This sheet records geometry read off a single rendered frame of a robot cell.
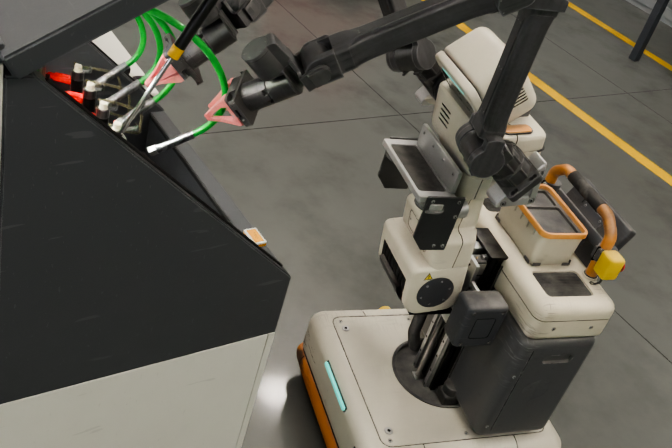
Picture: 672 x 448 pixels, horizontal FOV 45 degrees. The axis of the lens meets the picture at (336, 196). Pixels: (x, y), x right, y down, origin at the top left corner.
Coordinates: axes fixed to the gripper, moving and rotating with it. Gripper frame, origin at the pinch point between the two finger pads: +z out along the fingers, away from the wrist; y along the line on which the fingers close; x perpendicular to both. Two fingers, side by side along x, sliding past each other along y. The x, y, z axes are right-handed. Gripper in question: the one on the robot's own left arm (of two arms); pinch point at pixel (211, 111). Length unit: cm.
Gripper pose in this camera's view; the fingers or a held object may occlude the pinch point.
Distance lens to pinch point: 161.8
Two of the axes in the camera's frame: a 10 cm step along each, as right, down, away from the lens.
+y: -1.5, 7.0, -7.0
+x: 4.9, 6.7, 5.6
